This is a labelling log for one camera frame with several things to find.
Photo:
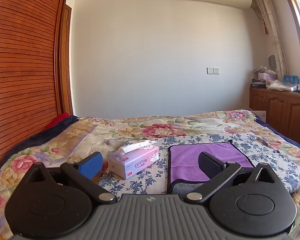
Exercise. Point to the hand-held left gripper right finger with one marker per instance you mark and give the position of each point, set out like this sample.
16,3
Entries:
207,166

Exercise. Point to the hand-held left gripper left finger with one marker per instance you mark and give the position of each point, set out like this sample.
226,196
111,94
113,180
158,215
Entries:
91,166

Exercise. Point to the purple towel with black trim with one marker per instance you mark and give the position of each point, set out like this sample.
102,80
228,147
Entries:
185,157

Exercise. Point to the blue floral white cloth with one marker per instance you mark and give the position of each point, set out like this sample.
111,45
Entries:
250,146

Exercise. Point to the pink and white tissue box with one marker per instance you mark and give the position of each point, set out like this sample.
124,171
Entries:
140,161

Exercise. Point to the red cloth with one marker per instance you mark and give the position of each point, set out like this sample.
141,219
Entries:
58,120

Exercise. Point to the dark blue blanket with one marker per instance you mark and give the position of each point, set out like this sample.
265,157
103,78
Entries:
40,137

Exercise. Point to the pink floral bed blanket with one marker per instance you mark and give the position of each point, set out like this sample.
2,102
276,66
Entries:
152,128

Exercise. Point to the white paper bag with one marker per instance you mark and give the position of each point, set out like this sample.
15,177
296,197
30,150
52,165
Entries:
259,115

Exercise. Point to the wooden cabinet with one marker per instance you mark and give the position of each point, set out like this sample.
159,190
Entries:
277,110

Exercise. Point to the stack of dark books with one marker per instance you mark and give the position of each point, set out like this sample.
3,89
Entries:
258,83

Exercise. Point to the white plastic bag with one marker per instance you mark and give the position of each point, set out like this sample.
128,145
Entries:
280,85

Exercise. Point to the clear plastic bag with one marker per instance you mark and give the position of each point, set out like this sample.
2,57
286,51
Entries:
263,69

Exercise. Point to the blue box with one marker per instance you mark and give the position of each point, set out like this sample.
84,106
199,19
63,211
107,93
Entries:
291,79

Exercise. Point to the grey oval racket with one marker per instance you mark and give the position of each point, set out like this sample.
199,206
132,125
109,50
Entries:
272,61

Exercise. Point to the floral cream curtain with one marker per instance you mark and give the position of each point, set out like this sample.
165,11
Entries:
271,25

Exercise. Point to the white wall switch plate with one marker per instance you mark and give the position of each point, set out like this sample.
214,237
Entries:
212,70

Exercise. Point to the wooden door frame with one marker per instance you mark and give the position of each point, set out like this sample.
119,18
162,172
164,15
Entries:
65,60

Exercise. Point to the wooden window frame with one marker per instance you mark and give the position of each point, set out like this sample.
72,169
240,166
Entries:
298,30

